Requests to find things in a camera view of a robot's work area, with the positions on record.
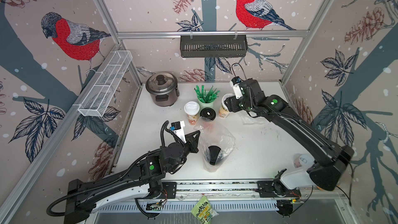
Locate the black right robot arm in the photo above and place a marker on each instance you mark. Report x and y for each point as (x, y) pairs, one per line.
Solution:
(330, 159)

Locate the silver rice cooker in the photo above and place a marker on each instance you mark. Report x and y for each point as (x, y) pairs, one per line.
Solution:
(163, 89)

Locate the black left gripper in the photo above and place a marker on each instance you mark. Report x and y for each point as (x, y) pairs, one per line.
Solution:
(193, 144)

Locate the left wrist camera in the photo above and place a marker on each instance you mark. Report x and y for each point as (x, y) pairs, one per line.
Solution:
(178, 129)

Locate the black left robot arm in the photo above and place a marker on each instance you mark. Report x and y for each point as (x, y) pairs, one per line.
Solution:
(142, 180)

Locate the white wire mesh shelf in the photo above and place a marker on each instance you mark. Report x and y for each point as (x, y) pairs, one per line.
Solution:
(100, 95)

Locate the clear plastic carrier bag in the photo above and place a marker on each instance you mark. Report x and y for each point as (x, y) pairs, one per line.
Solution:
(216, 143)

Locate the green straws bundle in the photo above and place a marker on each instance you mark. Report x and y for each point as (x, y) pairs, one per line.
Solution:
(206, 95)

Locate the black lid red cup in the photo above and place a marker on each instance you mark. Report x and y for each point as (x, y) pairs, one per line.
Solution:
(207, 114)
(213, 158)

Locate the spare clear plastic bag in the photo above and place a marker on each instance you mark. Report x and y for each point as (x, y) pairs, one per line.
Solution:
(249, 117)

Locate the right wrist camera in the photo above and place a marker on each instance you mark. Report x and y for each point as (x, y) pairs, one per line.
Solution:
(238, 91)

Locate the green straw holder cup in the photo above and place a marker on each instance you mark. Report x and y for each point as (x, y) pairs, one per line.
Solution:
(204, 104)

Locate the white lid cup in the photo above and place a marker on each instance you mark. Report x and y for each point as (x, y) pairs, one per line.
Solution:
(192, 110)
(223, 111)

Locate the black hanging wire basket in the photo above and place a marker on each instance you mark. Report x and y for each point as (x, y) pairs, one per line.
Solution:
(213, 46)

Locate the green snack packet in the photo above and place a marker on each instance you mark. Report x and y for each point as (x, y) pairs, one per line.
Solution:
(203, 211)

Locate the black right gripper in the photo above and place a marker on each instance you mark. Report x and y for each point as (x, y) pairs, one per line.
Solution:
(231, 103)

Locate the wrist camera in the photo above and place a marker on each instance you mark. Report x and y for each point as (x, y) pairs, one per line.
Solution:
(238, 91)
(178, 129)

